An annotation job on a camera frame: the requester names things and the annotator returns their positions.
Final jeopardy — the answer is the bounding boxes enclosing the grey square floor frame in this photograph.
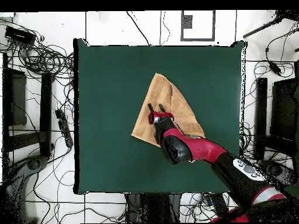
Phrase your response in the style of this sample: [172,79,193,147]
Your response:
[180,10,216,42]

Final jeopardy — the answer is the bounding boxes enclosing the black power adapter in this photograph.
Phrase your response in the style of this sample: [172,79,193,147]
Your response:
[268,61,283,76]

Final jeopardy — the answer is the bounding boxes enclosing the tangled black cable bundle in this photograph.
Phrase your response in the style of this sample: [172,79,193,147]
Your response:
[0,18,75,80]

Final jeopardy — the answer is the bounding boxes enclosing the tan terry towel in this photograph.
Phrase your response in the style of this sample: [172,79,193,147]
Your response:
[130,72,206,148]

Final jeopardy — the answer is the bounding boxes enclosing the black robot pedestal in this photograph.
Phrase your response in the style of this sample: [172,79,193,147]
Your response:
[124,192,182,223]

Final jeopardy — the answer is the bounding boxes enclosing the black stand frame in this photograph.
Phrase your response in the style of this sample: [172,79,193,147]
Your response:
[2,52,55,164]
[253,60,299,162]

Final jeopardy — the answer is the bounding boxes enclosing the black flat power strip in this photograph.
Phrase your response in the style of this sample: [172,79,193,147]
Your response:
[205,192,231,221]

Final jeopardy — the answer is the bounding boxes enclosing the grey stand base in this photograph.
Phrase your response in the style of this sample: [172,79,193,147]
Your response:
[258,159,299,187]
[3,154,51,223]

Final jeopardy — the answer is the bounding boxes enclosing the black tripod leg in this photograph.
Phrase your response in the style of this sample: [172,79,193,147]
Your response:
[242,10,299,39]

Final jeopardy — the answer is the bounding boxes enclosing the black electronics box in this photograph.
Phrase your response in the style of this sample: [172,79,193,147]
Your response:
[5,25,37,46]

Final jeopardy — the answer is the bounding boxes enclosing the dark green table cloth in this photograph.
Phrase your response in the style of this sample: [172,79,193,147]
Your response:
[73,38,248,196]

